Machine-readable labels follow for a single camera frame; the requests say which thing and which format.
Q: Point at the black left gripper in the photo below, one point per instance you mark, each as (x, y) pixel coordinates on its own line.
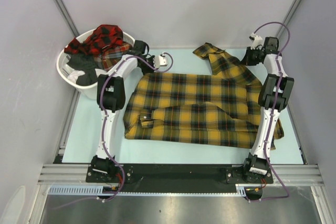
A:
(150, 70)

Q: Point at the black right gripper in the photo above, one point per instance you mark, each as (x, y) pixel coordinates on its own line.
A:
(247, 60)

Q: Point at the yellow plaid long sleeve shirt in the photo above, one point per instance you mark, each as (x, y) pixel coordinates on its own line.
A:
(217, 109)

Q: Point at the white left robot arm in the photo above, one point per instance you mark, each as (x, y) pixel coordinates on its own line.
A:
(111, 98)

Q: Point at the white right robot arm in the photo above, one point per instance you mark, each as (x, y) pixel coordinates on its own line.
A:
(273, 98)

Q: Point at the red tan plaid shirt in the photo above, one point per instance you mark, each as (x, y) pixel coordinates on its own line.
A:
(112, 56)

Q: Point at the red black checkered shirt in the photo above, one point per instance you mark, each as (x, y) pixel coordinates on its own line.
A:
(103, 38)

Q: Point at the dark grey garment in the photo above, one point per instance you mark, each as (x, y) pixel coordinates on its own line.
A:
(88, 65)

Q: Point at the white plastic laundry basket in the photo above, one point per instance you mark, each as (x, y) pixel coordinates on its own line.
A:
(64, 70)

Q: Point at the white garment in basket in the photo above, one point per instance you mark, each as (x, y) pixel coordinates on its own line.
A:
(73, 76)

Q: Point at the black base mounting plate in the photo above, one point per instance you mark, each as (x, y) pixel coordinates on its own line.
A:
(190, 177)

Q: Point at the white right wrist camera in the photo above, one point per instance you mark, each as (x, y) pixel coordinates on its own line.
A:
(256, 41)

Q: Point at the white cable duct rail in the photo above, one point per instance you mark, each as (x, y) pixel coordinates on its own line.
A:
(106, 191)

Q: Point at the aluminium frame rail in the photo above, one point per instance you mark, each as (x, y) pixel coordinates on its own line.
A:
(63, 174)

